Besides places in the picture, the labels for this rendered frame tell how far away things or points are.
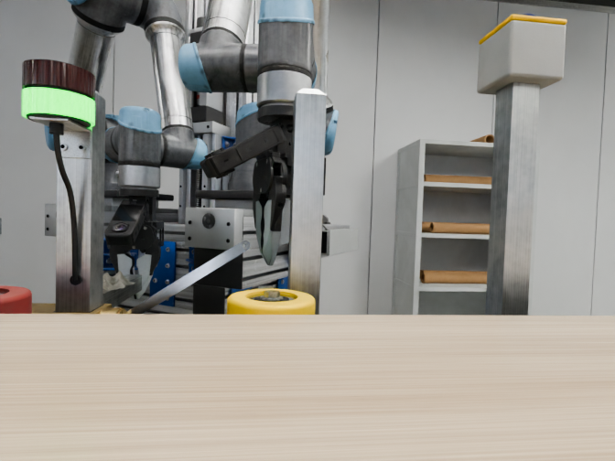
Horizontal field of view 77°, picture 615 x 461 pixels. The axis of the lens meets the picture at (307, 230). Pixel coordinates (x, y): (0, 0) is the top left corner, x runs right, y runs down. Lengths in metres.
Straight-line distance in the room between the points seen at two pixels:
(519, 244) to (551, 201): 3.37
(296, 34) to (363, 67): 2.81
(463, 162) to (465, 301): 1.16
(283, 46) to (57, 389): 0.45
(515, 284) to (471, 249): 2.96
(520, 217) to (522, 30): 0.21
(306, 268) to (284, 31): 0.30
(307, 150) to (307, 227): 0.09
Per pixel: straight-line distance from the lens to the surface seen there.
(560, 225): 3.96
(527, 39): 0.56
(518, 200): 0.53
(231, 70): 0.67
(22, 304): 0.41
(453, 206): 3.41
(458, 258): 3.45
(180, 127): 0.96
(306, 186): 0.44
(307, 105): 0.46
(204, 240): 0.88
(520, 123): 0.55
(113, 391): 0.20
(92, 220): 0.48
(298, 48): 0.55
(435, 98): 3.48
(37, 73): 0.45
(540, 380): 0.24
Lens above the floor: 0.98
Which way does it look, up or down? 2 degrees down
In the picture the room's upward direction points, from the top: 2 degrees clockwise
